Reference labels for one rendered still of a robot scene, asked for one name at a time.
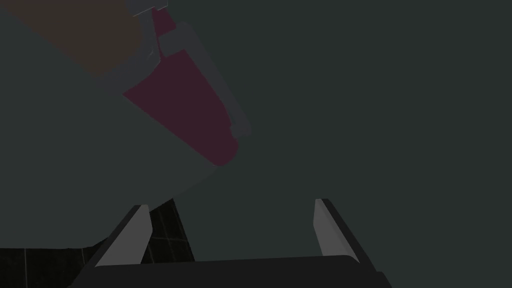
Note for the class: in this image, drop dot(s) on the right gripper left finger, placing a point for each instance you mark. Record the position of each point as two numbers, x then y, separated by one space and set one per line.
130 240

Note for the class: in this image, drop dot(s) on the dark red door leaf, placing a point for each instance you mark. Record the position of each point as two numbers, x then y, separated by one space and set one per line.
188 104

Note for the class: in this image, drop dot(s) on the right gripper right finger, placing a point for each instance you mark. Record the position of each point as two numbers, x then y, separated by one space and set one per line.
335 236

